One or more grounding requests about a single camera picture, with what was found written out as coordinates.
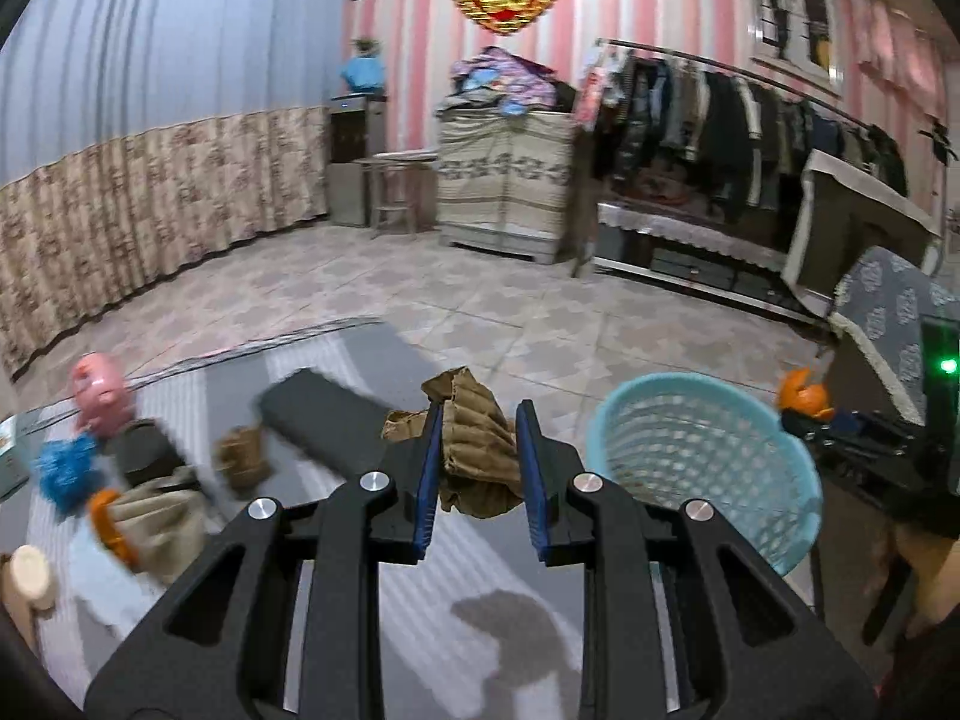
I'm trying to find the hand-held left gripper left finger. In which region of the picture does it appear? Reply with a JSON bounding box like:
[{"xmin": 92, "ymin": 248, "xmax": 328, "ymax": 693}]
[{"xmin": 84, "ymin": 397, "xmax": 445, "ymax": 720}]

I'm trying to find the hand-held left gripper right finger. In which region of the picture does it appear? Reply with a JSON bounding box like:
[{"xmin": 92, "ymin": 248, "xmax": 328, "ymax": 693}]
[{"xmin": 516, "ymin": 399, "xmax": 878, "ymax": 720}]

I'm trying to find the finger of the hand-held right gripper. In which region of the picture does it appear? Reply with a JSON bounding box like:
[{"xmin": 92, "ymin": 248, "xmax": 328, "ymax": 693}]
[{"xmin": 782, "ymin": 406, "xmax": 912, "ymax": 462}]

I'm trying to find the orange peel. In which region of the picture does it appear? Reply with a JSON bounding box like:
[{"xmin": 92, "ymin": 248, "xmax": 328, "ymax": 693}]
[
  {"xmin": 88, "ymin": 489, "xmax": 140, "ymax": 567},
  {"xmin": 776, "ymin": 367, "xmax": 835, "ymax": 421}
]

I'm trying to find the light blue plastic basket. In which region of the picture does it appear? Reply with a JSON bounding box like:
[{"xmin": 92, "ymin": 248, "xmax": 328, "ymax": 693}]
[{"xmin": 585, "ymin": 373, "xmax": 824, "ymax": 577}]

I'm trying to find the white wrapper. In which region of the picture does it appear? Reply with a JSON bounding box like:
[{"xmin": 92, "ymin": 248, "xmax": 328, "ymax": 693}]
[{"xmin": 67, "ymin": 551, "xmax": 173, "ymax": 635}]

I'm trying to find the person's right forearm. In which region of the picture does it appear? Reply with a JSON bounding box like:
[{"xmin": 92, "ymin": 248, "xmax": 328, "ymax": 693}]
[{"xmin": 889, "ymin": 521, "xmax": 960, "ymax": 623}]

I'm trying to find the flat black case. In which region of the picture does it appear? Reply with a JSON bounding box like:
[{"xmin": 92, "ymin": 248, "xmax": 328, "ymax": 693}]
[{"xmin": 259, "ymin": 367, "xmax": 421, "ymax": 481}]

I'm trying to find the chair with grey patterned cloth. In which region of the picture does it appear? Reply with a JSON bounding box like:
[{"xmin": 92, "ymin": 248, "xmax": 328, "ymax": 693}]
[{"xmin": 829, "ymin": 246, "xmax": 960, "ymax": 428}]

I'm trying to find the person's dark clothing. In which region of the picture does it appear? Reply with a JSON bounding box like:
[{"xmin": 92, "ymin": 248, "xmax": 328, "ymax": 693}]
[{"xmin": 877, "ymin": 607, "xmax": 960, "ymax": 720}]

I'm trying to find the table with cream cloth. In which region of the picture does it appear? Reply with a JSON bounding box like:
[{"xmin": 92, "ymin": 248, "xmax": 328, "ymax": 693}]
[{"xmin": 781, "ymin": 150, "xmax": 942, "ymax": 316}]

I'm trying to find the low bench with lace cloth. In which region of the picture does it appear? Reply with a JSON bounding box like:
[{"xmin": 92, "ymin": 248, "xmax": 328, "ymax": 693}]
[{"xmin": 595, "ymin": 199, "xmax": 826, "ymax": 323}]

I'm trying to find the black cylinder speaker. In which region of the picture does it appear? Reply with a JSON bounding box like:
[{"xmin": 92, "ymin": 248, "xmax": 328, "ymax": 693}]
[{"xmin": 105, "ymin": 420, "xmax": 188, "ymax": 488}]

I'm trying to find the cabinet with patterned cloth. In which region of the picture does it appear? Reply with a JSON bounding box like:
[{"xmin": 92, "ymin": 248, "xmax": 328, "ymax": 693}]
[{"xmin": 437, "ymin": 106, "xmax": 577, "ymax": 265}]

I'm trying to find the small round table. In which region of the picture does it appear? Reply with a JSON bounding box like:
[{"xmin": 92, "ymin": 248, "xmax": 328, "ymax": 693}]
[{"xmin": 352, "ymin": 150, "xmax": 440, "ymax": 239}]

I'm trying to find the grey water dispenser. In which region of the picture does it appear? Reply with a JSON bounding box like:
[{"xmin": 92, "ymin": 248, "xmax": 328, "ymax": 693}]
[{"xmin": 328, "ymin": 94, "xmax": 389, "ymax": 227}]

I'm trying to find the row of hanging clothes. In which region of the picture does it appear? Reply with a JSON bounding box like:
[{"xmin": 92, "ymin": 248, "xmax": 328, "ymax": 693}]
[{"xmin": 577, "ymin": 49, "xmax": 908, "ymax": 211}]

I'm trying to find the pink piggy bank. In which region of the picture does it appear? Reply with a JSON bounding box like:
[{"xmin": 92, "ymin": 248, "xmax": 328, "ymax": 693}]
[{"xmin": 69, "ymin": 354, "xmax": 132, "ymax": 436}]

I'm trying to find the blue fuzzy ball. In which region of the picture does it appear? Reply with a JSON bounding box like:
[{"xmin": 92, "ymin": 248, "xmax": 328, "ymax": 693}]
[{"xmin": 34, "ymin": 435, "xmax": 100, "ymax": 502}]

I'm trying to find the pink hanging bag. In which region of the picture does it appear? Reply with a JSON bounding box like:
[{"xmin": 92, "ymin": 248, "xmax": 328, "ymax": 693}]
[{"xmin": 577, "ymin": 52, "xmax": 610, "ymax": 130}]

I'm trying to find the pile of colourful clothes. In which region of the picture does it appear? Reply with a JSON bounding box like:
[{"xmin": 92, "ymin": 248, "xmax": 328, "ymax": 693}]
[{"xmin": 439, "ymin": 46, "xmax": 578, "ymax": 117}]

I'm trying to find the pink window valance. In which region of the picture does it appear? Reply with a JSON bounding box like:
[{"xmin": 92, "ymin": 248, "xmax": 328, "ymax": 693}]
[{"xmin": 847, "ymin": 0, "xmax": 960, "ymax": 106}]

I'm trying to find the beige round object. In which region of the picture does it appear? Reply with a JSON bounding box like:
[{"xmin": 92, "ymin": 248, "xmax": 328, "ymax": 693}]
[{"xmin": 0, "ymin": 544, "xmax": 57, "ymax": 620}]

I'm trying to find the blue wrapped plant pot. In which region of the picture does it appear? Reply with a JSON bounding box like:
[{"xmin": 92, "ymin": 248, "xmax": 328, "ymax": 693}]
[{"xmin": 339, "ymin": 37, "xmax": 387, "ymax": 96}]

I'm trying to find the metal clothes rack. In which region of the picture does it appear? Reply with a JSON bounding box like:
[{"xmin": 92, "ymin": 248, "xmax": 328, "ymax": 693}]
[{"xmin": 574, "ymin": 37, "xmax": 908, "ymax": 278}]

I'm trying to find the blue and floral curtain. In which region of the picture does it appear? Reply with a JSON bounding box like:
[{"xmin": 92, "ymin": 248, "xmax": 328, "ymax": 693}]
[{"xmin": 0, "ymin": 0, "xmax": 353, "ymax": 383}]

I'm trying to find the wall poster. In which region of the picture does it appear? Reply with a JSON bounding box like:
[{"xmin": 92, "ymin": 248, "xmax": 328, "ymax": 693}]
[{"xmin": 746, "ymin": 0, "xmax": 845, "ymax": 95}]

